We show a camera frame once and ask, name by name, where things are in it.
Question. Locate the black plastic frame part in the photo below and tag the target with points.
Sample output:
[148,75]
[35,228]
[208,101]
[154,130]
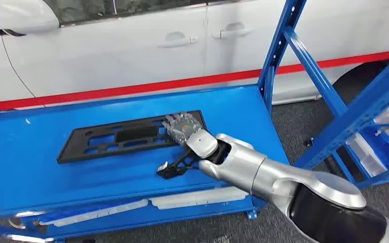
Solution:
[80,144]

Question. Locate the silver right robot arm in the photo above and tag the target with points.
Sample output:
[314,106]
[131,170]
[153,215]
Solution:
[281,177]

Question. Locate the blue metal shelf rack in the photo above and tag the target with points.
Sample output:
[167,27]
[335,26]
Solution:
[47,181]
[370,141]

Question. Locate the white car with red stripe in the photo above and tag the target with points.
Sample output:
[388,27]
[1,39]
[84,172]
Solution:
[114,60]

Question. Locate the white car side mirror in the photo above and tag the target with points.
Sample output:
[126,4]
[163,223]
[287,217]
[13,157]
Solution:
[23,15]

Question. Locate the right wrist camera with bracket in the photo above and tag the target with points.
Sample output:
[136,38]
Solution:
[174,167]

